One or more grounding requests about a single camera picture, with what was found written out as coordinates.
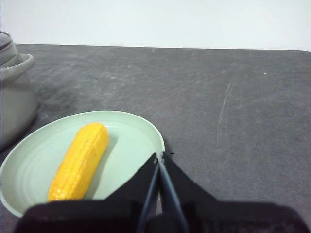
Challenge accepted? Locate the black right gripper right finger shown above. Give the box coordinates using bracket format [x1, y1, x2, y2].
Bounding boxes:
[148, 152, 311, 233]

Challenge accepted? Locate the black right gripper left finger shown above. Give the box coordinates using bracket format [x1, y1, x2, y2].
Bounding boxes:
[13, 152, 161, 233]

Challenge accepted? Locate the yellow corn cob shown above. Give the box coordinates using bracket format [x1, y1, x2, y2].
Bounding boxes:
[48, 122, 109, 202]

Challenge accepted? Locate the pale green round plate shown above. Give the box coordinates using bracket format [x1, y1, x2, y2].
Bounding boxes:
[0, 110, 166, 218]

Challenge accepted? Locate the pale green electric steamer pot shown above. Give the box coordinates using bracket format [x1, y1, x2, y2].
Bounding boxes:
[0, 31, 37, 152]

